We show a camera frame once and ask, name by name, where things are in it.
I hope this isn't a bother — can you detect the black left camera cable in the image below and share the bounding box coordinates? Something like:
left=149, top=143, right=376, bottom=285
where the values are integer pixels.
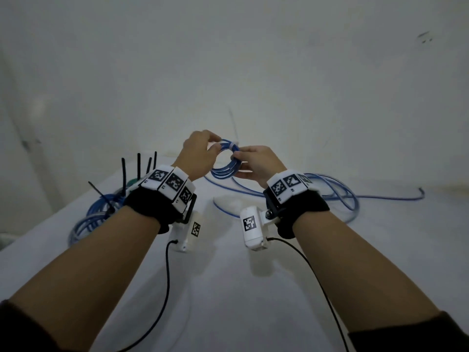
left=117, top=240, right=179, bottom=352

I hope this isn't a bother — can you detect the person's left hand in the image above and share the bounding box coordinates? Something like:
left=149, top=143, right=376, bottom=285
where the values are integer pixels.
left=172, top=130, right=223, bottom=182

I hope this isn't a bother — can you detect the person's right forearm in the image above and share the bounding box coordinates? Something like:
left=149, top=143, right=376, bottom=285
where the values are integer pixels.
left=292, top=210, right=441, bottom=335

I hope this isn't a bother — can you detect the small blue cable coil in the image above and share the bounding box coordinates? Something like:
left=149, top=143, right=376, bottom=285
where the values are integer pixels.
left=210, top=139, right=243, bottom=180

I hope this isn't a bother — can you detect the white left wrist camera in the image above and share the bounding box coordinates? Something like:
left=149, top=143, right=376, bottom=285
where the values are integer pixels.
left=168, top=210, right=202, bottom=253

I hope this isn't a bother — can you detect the white left wrist marker band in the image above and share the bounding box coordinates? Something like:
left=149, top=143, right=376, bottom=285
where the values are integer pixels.
left=140, top=164, right=195, bottom=215

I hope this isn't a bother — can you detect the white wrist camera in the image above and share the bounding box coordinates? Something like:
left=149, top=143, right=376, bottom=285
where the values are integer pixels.
left=168, top=210, right=202, bottom=253
left=240, top=205, right=272, bottom=252

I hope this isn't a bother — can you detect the white right wrist marker band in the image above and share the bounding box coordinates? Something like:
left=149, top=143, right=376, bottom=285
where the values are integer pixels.
left=266, top=172, right=314, bottom=206

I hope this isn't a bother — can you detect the black left sleeve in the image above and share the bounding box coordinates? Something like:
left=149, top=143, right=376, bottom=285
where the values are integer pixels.
left=0, top=300, right=61, bottom=352

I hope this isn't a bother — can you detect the black camera cable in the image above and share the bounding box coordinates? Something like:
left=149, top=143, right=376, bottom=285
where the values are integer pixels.
left=266, top=236, right=349, bottom=352
left=117, top=240, right=179, bottom=352

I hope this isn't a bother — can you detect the white cable tie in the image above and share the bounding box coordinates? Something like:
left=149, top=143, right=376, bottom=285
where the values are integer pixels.
left=229, top=108, right=240, bottom=148

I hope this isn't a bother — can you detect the black right wrist strap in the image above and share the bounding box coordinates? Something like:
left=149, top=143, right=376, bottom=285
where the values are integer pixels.
left=263, top=187, right=330, bottom=240

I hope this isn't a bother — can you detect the person's left forearm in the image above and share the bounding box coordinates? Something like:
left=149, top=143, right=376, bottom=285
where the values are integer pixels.
left=7, top=205, right=162, bottom=352

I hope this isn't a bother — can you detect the black right sleeve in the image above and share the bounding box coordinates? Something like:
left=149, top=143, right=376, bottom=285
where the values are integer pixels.
left=347, top=311, right=469, bottom=352

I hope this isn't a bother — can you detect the person's right hand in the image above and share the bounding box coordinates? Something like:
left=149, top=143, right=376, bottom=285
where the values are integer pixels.
left=231, top=145, right=288, bottom=189

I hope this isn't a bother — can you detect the white wrist marker band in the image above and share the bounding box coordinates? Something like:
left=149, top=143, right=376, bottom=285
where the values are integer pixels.
left=140, top=164, right=195, bottom=215
left=266, top=172, right=314, bottom=206

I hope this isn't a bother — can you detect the long loose blue cable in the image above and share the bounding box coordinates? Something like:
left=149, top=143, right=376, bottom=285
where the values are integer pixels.
left=203, top=173, right=426, bottom=225

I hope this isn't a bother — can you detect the black left wrist strap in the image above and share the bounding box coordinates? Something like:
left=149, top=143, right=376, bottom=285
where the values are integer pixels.
left=124, top=186, right=198, bottom=235

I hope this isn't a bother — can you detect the black sleeve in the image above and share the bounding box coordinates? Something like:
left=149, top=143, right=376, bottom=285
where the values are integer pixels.
left=0, top=300, right=61, bottom=352
left=347, top=311, right=469, bottom=352

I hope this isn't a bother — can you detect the black right camera cable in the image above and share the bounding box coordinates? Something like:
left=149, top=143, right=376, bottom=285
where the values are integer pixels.
left=266, top=236, right=349, bottom=352

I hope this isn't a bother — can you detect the large blue cable coil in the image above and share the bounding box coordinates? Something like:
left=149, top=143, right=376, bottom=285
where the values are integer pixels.
left=68, top=193, right=127, bottom=247

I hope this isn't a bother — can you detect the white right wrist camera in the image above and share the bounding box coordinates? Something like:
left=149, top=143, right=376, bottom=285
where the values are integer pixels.
left=240, top=205, right=272, bottom=252

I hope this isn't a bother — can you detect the black wrist strap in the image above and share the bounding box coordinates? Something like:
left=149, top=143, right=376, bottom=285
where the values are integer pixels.
left=124, top=186, right=198, bottom=235
left=263, top=187, right=330, bottom=240

